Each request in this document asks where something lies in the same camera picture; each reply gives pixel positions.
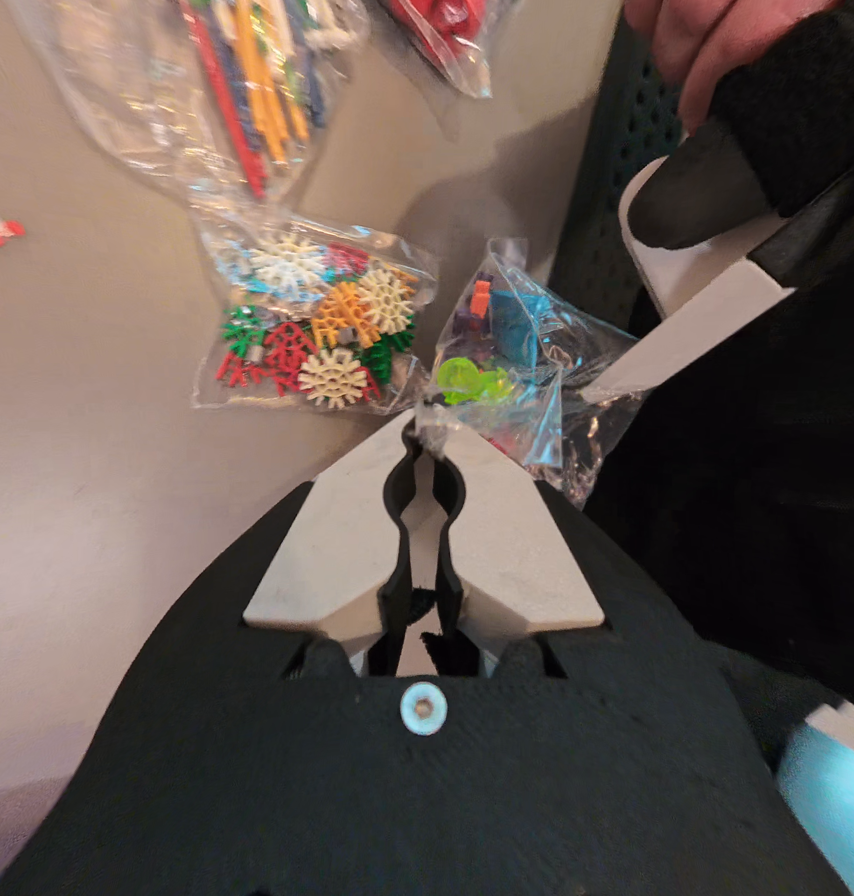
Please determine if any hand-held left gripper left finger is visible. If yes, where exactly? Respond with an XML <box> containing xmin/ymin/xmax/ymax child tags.
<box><xmin>243</xmin><ymin>409</ymin><xmax>424</xmax><ymax>676</ymax></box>

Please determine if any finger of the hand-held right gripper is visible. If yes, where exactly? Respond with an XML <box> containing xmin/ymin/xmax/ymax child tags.
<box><xmin>580</xmin><ymin>258</ymin><xmax>797</xmax><ymax>405</ymax></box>

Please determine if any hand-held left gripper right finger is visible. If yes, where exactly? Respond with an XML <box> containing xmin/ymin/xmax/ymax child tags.
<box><xmin>434</xmin><ymin>427</ymin><xmax>607</xmax><ymax>659</ymax></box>

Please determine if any clear bag of small parts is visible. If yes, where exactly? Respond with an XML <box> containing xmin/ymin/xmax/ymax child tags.
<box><xmin>416</xmin><ymin>237</ymin><xmax>646</xmax><ymax>510</ymax></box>

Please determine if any clear bag of snowflake connectors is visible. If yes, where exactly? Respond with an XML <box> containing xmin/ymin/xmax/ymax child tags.
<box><xmin>191</xmin><ymin>217</ymin><xmax>440</xmax><ymax>416</ymax></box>

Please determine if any clear bag of red wheels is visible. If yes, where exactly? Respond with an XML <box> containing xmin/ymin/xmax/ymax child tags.
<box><xmin>378</xmin><ymin>0</ymin><xmax>520</xmax><ymax>100</ymax></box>

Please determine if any person's right hand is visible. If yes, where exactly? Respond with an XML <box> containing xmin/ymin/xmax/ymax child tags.
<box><xmin>623</xmin><ymin>0</ymin><xmax>840</xmax><ymax>134</ymax></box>

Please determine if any black perforated mat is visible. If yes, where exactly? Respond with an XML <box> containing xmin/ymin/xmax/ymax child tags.
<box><xmin>549</xmin><ymin>14</ymin><xmax>685</xmax><ymax>331</ymax></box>

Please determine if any person's black clothing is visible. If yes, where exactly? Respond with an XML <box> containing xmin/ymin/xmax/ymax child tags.
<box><xmin>584</xmin><ymin>280</ymin><xmax>854</xmax><ymax>709</ymax></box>

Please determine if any clear bag of colourful rods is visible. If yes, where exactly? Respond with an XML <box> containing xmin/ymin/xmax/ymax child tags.
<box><xmin>7</xmin><ymin>0</ymin><xmax>373</xmax><ymax>212</ymax></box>

